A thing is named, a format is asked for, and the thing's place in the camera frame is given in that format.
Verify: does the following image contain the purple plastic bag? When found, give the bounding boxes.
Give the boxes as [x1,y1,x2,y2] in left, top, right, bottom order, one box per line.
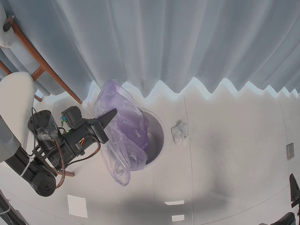
[94,79,150,187]

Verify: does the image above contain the cream cushioned wooden chair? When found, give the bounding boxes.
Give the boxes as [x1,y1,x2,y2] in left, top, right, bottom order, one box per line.
[0,2,83,178]

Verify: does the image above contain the pale blue curtain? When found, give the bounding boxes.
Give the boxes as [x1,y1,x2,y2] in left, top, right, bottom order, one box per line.
[0,0,300,101]

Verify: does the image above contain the crumpled white plastic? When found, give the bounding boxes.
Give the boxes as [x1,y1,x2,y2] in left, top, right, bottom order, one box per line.
[171,122,191,146]

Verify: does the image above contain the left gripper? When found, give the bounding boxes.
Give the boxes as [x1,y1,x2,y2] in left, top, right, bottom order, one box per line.
[50,108,118,171]

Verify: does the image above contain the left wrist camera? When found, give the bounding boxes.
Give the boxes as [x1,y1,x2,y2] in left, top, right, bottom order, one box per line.
[61,106,83,130]

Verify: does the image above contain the silver trash bin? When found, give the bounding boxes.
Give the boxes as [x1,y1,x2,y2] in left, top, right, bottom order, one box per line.
[138,107,167,170]

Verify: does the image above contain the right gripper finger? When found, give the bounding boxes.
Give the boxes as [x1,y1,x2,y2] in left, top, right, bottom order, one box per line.
[290,173,300,208]

